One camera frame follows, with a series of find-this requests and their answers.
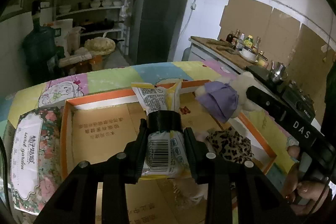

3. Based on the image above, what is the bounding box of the leopard print soft cloth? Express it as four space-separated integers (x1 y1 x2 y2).
206 127 253 164

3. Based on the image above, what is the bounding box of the white printed snack bag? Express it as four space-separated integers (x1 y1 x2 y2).
131 80 189 180

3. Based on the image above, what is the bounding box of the white plush with purple cloth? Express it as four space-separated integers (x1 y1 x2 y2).
195 72 263 123

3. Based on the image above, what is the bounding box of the person right hand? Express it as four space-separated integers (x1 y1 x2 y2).
280 144 333 215

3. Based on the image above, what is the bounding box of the floral tissue pack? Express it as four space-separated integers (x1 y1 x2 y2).
10 107 63 215

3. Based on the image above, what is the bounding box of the black gas stove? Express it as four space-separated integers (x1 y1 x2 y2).
247 65 316 123

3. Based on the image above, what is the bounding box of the orange cardboard tray box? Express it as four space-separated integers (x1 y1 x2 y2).
60 81 277 223

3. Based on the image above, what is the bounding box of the metal kettle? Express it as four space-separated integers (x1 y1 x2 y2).
269 61 288 83

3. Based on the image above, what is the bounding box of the colourful patchwork play mat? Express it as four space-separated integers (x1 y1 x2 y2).
1 61 295 223

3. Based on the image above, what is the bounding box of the white bowl on counter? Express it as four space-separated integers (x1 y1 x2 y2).
239 48 257 62

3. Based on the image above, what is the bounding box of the kitchen counter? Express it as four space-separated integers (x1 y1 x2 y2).
189 36 269 75

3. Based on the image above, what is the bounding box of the green water jug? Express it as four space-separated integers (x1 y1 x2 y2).
22 0 59 85

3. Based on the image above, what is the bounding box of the dark grey refrigerator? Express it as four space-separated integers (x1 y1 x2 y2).
129 0 182 65

